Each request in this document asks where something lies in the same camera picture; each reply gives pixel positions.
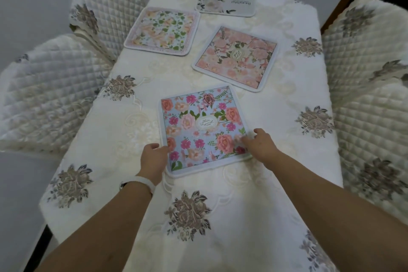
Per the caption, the green leaf orange flower placemat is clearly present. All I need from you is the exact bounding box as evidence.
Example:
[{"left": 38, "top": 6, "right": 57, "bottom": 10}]
[{"left": 123, "top": 6, "right": 201, "bottom": 57}]

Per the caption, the smartwatch with white band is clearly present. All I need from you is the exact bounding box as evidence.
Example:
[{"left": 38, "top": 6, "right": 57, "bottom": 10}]
[{"left": 119, "top": 176, "right": 156, "bottom": 195}]

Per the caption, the table with cream tablecloth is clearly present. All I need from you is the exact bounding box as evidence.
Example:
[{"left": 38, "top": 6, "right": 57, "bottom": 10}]
[{"left": 38, "top": 0, "right": 343, "bottom": 272}]

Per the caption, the person's left forearm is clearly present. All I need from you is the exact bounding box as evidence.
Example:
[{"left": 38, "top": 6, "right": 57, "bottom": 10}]
[{"left": 35, "top": 182, "right": 152, "bottom": 272}]

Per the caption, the person's left hand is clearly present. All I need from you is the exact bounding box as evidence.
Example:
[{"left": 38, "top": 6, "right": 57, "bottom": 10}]
[{"left": 136, "top": 143, "right": 170, "bottom": 186}]

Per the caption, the person's right hand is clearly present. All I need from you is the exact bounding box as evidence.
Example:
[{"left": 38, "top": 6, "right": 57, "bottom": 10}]
[{"left": 241, "top": 128, "right": 283, "bottom": 170}]

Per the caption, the person's right forearm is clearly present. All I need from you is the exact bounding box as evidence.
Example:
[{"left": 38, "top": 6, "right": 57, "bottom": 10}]
[{"left": 269, "top": 152, "right": 408, "bottom": 272}]

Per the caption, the blue floral placemat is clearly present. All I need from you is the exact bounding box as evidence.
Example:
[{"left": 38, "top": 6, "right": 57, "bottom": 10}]
[{"left": 158, "top": 84, "right": 252, "bottom": 177}]

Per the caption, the pink floral placemat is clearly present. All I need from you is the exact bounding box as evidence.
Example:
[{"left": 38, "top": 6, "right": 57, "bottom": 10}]
[{"left": 191, "top": 25, "right": 280, "bottom": 93}]

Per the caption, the cream quilted chair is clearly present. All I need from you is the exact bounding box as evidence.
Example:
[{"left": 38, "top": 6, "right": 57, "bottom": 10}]
[
  {"left": 0, "top": 33, "right": 114, "bottom": 158},
  {"left": 328, "top": 77, "right": 408, "bottom": 224},
  {"left": 321, "top": 0, "right": 408, "bottom": 100},
  {"left": 68, "top": 0, "right": 147, "bottom": 62}
]

